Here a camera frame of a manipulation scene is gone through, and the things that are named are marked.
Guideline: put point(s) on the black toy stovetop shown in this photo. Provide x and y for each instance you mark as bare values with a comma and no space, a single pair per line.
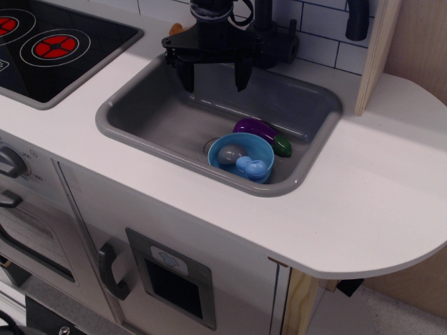
48,51

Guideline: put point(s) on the grey cabinet door handle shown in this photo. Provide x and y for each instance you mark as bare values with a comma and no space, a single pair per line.
106,258

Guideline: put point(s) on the grey oven door handle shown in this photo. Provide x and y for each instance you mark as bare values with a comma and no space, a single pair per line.
10,200

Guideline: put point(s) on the toy oven door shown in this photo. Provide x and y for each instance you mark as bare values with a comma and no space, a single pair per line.
41,234

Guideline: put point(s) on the orange toy fruit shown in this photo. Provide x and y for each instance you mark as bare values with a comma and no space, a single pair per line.
177,28

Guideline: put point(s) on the wooden side post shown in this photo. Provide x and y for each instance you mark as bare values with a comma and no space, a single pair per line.
385,21

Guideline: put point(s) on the grey plastic sink basin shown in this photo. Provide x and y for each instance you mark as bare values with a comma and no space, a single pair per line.
155,114

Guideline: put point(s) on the grey oven knob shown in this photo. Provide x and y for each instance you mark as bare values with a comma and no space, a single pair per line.
11,163

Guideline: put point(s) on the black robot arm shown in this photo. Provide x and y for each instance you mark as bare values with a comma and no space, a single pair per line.
214,5

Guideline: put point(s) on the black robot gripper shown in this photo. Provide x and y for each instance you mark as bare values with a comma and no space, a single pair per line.
214,38

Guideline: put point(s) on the purple toy eggplant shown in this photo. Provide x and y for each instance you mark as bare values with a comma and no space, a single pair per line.
280,145

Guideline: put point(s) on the light blue plastic bowl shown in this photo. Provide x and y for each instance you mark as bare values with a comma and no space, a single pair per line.
257,148

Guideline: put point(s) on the grey dispenser panel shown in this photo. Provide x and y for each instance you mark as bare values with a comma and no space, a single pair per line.
174,279

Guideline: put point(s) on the black bracket under counter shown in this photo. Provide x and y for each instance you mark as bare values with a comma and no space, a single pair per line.
349,287

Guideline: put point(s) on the black toy faucet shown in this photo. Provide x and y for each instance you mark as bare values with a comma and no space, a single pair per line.
321,28

